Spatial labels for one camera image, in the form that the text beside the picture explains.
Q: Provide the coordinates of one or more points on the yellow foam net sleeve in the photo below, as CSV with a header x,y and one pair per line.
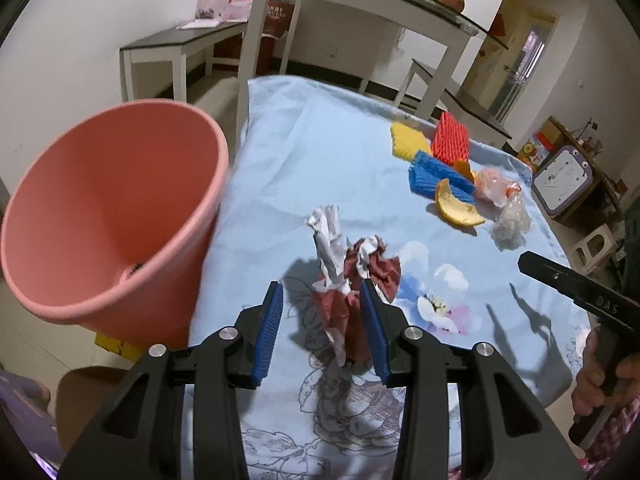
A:
x,y
407,142

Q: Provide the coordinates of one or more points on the left dark-top white bench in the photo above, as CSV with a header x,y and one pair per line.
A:
x,y
175,46

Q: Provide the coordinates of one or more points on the white plastic stool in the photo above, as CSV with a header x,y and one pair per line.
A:
x,y
594,250

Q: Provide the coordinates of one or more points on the colourful cardboard box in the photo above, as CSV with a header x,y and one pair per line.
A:
x,y
535,151

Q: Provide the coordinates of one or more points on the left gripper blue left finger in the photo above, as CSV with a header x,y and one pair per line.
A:
x,y
269,319

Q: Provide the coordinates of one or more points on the red foam net sleeve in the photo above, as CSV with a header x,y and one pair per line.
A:
x,y
451,142

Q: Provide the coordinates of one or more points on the right dark-top white bench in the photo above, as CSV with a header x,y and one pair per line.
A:
x,y
482,125

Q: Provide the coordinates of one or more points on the clear bubble wrap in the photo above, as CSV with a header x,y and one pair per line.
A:
x,y
512,224

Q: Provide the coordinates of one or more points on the pink orange plastic bag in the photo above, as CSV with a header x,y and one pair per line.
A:
x,y
491,185

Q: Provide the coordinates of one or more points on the light blue floral cloth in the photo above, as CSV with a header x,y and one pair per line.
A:
x,y
308,145

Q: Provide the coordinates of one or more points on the blue foam net sleeve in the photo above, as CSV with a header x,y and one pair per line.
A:
x,y
425,173

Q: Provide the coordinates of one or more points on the red gift bag under table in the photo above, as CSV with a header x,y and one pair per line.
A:
x,y
277,23

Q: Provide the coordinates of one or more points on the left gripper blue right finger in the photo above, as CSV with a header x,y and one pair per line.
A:
x,y
373,315

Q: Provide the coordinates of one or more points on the dark-top white bench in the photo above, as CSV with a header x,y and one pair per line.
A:
x,y
482,125
175,46

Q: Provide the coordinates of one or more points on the right hand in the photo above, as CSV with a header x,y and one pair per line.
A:
x,y
588,394

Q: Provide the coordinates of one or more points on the pink plastic bucket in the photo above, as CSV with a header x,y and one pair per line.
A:
x,y
109,227

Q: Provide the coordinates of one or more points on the red white paper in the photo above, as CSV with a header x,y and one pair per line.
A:
x,y
344,265

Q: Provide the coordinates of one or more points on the orange peel piece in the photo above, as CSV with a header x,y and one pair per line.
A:
x,y
463,167
454,210

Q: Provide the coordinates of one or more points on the white glass-top dining table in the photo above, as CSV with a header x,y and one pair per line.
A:
x,y
428,18

